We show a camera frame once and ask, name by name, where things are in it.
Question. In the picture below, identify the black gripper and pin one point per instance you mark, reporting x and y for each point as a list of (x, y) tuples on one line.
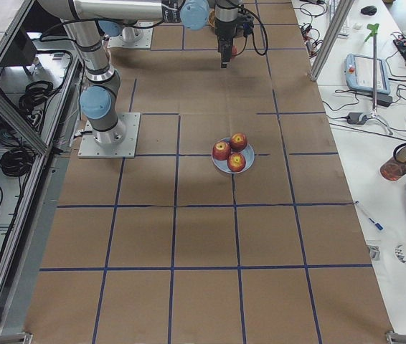
[(224, 37)]

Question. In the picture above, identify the red yellow apple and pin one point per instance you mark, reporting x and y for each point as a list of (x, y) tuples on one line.
[(234, 51)]

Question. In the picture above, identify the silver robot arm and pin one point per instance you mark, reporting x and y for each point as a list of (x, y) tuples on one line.
[(81, 19), (113, 29)]

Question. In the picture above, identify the red apple on plate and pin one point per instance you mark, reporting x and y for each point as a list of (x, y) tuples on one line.
[(236, 162), (221, 150), (238, 142)]

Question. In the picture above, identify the light blue plate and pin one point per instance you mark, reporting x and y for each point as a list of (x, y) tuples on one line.
[(248, 153)]

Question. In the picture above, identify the blue teach pendant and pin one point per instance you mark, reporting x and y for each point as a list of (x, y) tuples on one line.
[(358, 74)]

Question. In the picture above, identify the black power adapter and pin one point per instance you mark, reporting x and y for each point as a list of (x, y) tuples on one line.
[(356, 118)]

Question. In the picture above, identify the black computer mouse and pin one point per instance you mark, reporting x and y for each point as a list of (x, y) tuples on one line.
[(370, 10)]

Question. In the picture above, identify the green tipped grabber stick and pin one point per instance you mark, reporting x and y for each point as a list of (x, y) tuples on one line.
[(373, 30)]

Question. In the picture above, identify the brown water bottle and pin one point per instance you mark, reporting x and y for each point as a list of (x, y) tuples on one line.
[(395, 167)]

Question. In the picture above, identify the blue white pen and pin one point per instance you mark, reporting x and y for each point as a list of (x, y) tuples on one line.
[(374, 222)]

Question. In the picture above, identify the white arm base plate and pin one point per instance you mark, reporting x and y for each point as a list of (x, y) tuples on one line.
[(143, 43), (119, 142)]

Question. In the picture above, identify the aluminium frame post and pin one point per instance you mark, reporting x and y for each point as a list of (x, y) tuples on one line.
[(340, 15)]

